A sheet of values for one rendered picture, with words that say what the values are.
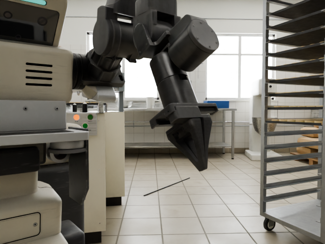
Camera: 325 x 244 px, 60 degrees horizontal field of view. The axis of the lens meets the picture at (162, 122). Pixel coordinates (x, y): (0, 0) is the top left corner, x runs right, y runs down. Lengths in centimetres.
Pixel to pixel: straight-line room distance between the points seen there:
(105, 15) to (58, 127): 25
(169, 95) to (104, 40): 21
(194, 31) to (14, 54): 36
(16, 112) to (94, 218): 139
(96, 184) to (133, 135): 373
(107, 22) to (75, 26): 530
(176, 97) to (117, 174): 214
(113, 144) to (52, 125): 191
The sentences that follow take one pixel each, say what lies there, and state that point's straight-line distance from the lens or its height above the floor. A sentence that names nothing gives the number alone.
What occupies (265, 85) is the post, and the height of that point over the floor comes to 102.
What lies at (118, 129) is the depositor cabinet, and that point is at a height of 68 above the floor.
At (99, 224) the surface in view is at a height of 13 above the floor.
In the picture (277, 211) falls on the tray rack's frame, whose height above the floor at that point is 15.
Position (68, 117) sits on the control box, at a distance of 177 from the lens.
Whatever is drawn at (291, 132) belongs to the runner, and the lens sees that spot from 225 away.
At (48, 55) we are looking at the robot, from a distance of 64.
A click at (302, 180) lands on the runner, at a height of 33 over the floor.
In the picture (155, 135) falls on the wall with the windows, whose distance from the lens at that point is 552.
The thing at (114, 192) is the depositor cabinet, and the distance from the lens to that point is 260.
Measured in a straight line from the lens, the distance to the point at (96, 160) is 182.
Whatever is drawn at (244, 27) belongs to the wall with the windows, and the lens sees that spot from 602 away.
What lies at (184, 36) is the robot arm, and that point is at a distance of 44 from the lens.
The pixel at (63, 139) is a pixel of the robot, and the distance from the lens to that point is 54.
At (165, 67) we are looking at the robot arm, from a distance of 47.
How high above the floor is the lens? 86
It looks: 3 degrees down
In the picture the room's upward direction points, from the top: straight up
